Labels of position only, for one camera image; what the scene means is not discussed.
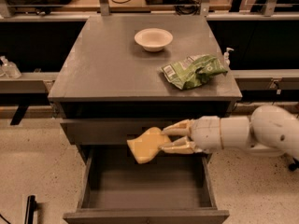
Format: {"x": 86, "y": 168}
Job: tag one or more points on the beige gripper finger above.
{"x": 182, "y": 128}
{"x": 181, "y": 146}

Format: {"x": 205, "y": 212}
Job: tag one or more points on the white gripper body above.
{"x": 206, "y": 133}

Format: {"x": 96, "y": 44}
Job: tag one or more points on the yellow sponge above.
{"x": 146, "y": 146}

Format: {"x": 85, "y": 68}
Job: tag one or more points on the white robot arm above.
{"x": 269, "y": 131}

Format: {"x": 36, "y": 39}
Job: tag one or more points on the open grey middle drawer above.
{"x": 171, "y": 189}

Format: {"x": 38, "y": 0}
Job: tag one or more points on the closed grey upper drawer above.
{"x": 109, "y": 131}

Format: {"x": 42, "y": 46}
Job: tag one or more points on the grey wooden drawer cabinet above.
{"x": 107, "y": 75}

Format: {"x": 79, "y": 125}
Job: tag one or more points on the green chip bag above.
{"x": 193, "y": 71}

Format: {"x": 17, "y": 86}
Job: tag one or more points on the small pump bottle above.
{"x": 226, "y": 55}

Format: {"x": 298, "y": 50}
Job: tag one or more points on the black stand leg with wheel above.
{"x": 294, "y": 166}

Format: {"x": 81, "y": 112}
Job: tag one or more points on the white ceramic bowl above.
{"x": 153, "y": 39}

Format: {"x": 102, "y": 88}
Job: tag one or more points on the black object on floor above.
{"x": 31, "y": 206}

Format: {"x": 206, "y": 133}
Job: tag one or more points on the clear sanitizer bottle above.
{"x": 10, "y": 68}

